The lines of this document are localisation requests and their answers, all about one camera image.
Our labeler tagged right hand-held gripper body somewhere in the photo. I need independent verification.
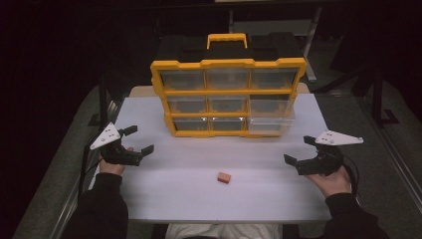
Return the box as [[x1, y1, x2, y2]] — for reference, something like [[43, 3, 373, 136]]
[[295, 129, 364, 177]]

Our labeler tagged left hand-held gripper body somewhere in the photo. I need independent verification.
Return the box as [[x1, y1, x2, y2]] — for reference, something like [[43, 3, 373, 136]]
[[90, 121, 144, 167]]

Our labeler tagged pulled-out clear plastic drawer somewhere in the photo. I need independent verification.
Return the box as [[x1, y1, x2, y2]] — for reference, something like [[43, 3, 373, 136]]
[[247, 113, 297, 135]]

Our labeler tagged person's left hand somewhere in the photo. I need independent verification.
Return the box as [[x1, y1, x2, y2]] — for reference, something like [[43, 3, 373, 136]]
[[99, 146, 134, 176]]

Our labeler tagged person's right hand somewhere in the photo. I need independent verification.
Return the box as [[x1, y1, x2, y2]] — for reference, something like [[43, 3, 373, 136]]
[[304, 163, 353, 199]]

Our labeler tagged black metal stand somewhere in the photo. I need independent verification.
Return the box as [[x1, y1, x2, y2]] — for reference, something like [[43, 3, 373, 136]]
[[370, 64, 401, 127], [88, 71, 117, 127]]

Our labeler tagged set of closed clear drawers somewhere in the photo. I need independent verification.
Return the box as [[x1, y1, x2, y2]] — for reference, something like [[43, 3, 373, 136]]
[[159, 68, 300, 132]]

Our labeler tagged grey metal stand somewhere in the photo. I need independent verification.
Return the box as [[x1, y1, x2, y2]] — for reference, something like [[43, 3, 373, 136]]
[[228, 6, 323, 84]]

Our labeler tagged person's lap in white clothing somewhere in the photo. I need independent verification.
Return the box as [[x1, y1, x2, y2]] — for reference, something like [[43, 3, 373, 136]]
[[164, 222, 284, 239]]

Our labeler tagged yellow black drawer organizer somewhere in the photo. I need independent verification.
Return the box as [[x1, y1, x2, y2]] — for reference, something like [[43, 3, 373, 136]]
[[149, 32, 310, 139]]

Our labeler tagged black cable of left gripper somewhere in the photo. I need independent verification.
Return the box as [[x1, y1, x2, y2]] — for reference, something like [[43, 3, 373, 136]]
[[77, 144, 105, 202]]

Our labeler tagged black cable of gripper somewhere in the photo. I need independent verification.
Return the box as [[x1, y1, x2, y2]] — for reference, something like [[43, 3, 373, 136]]
[[77, 144, 105, 202], [341, 155, 361, 197]]

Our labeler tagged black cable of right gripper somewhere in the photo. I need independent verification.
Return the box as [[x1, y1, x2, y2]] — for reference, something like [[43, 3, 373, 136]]
[[341, 155, 361, 197]]

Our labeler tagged aluminium frame rail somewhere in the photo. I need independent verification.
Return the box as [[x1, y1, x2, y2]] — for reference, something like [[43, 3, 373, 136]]
[[357, 96, 422, 208]]

